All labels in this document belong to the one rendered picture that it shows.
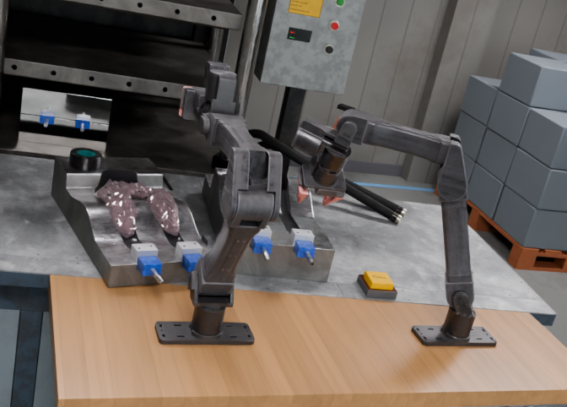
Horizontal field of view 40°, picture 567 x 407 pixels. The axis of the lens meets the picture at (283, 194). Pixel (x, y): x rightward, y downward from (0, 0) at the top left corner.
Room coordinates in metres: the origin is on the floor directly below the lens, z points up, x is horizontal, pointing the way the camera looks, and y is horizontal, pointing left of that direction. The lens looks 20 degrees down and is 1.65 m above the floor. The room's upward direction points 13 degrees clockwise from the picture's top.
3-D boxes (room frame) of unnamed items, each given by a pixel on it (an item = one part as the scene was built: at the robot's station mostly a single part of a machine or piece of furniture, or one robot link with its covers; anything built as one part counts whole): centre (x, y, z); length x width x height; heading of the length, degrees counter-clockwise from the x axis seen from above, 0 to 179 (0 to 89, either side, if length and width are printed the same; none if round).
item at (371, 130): (1.63, -0.23, 1.20); 0.30 x 0.09 x 0.12; 83
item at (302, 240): (1.70, -0.08, 0.89); 0.13 x 0.05 x 0.05; 17
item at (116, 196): (1.76, 0.35, 0.90); 0.26 x 0.18 x 0.08; 34
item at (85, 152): (1.87, 0.52, 0.93); 0.08 x 0.08 x 0.04
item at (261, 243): (1.67, 0.02, 0.89); 0.13 x 0.05 x 0.05; 17
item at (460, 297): (1.60, -0.45, 0.90); 0.09 x 0.06 x 0.06; 173
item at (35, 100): (2.55, 0.80, 0.87); 0.50 x 0.27 x 0.17; 17
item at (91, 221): (1.76, 0.36, 0.86); 0.50 x 0.26 x 0.11; 34
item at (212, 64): (1.64, 0.20, 1.25); 0.07 x 0.06 x 0.11; 112
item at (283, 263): (1.94, 0.04, 0.87); 0.50 x 0.26 x 0.14; 17
